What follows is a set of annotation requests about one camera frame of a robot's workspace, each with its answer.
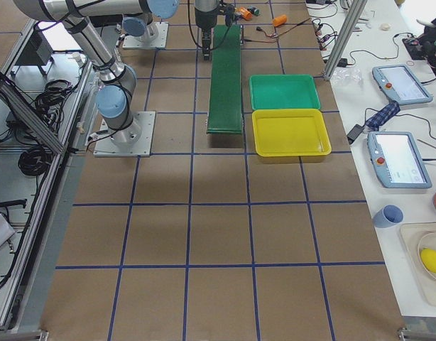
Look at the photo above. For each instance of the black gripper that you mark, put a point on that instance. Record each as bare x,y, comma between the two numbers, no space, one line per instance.
204,18

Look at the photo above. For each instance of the orange cylinder with 4680 print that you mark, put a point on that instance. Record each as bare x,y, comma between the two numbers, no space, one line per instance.
244,13

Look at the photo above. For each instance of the plain orange cylinder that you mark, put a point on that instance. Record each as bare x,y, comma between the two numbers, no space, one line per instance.
279,20

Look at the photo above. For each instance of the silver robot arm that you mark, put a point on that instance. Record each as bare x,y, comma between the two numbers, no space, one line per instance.
114,100
159,11

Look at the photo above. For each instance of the green conveyor belt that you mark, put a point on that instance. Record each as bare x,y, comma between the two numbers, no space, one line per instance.
225,107

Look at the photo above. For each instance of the green plastic tray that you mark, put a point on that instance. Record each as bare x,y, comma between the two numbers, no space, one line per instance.
283,92

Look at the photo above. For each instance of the yellow plastic tray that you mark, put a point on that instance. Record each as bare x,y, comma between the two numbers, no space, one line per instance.
290,132

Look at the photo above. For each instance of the clear plastic bag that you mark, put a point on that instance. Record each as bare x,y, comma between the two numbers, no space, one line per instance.
343,76

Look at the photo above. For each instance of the black power adapter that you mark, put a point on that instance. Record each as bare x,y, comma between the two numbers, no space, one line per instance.
354,133

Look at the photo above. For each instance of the upper teach pendant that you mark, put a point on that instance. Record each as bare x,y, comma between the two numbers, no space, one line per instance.
399,84

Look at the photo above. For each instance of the teach pendant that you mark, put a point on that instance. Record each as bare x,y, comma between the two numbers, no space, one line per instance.
396,160
399,84

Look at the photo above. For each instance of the lower teach pendant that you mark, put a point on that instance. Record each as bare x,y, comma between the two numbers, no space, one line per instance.
396,160

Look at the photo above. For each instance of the blue plastic cup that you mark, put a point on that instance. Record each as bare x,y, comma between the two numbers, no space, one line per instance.
388,216

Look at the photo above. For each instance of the beige tray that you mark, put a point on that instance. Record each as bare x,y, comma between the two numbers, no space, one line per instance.
418,238

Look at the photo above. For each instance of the yellow lemon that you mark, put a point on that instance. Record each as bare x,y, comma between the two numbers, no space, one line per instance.
428,258

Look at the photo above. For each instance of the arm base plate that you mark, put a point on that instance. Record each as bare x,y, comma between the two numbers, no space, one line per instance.
141,36
133,141

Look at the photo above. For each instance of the aluminium frame post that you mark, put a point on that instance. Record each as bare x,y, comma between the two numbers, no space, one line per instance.
344,35

